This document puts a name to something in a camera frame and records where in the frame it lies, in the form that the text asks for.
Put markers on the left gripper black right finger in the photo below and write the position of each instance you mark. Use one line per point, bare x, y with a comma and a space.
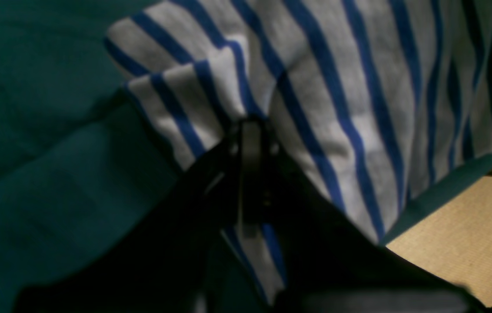
330, 266

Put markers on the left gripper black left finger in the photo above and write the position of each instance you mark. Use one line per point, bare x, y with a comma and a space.
160, 265

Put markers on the blue white striped T-shirt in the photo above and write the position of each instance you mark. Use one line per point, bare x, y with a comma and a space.
376, 101

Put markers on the blue table cloth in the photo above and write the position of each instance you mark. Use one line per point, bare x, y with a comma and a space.
79, 165

